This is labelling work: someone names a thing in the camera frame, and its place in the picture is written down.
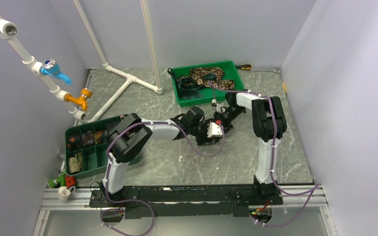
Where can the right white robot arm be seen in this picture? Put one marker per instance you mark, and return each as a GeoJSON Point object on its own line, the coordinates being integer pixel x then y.
{"type": "Point", "coordinates": [269, 125]}

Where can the olive rolled tie in organizer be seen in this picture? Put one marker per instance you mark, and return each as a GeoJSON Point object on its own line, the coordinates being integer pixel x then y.
{"type": "Point", "coordinates": [75, 163]}

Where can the green pipe fitting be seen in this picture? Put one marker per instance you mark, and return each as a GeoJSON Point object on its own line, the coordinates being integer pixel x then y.
{"type": "Point", "coordinates": [57, 182]}

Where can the yellow black screwdriver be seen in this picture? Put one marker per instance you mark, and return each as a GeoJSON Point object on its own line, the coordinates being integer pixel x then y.
{"type": "Point", "coordinates": [246, 67]}

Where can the orange rolled tie in organizer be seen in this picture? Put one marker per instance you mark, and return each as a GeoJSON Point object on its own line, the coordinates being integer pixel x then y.
{"type": "Point", "coordinates": [100, 137]}

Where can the brown floral tie in tray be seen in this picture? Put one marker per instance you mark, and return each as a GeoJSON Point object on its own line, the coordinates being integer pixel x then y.
{"type": "Point", "coordinates": [204, 77]}

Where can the red pipe fitting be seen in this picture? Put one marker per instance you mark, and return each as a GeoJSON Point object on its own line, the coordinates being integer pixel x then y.
{"type": "Point", "coordinates": [70, 181]}

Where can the orange faucet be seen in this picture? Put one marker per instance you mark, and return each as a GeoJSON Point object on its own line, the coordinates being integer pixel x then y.
{"type": "Point", "coordinates": [81, 100]}

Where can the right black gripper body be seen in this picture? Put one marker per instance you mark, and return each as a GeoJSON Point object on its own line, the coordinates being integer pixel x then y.
{"type": "Point", "coordinates": [229, 115]}

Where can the silver wrench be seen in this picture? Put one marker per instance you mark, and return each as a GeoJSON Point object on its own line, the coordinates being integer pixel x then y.
{"type": "Point", "coordinates": [275, 70]}

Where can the dark blue tie in tray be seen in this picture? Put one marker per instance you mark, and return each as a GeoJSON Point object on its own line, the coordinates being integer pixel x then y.
{"type": "Point", "coordinates": [183, 93]}

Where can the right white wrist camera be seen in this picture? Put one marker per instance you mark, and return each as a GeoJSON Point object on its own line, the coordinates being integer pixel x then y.
{"type": "Point", "coordinates": [218, 107]}

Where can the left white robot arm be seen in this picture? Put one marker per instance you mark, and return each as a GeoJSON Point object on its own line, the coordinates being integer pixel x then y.
{"type": "Point", "coordinates": [127, 139]}

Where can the blue faucet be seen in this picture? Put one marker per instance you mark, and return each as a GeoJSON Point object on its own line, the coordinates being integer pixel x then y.
{"type": "Point", "coordinates": [51, 68]}

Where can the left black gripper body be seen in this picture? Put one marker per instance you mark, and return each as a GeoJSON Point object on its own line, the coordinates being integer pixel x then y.
{"type": "Point", "coordinates": [201, 133]}

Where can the green compartment organizer box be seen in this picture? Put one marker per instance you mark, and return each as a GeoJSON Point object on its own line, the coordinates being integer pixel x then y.
{"type": "Point", "coordinates": [94, 157]}

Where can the green tray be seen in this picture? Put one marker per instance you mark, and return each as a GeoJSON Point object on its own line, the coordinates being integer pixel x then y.
{"type": "Point", "coordinates": [230, 71]}

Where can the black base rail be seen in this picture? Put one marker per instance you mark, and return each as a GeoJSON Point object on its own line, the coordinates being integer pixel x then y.
{"type": "Point", "coordinates": [188, 200]}

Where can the white pipe fitting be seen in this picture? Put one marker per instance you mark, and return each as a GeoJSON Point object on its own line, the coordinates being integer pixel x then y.
{"type": "Point", "coordinates": [63, 193]}

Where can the dark orange patterned tie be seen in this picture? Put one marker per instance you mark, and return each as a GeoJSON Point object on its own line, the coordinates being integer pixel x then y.
{"type": "Point", "coordinates": [215, 138]}

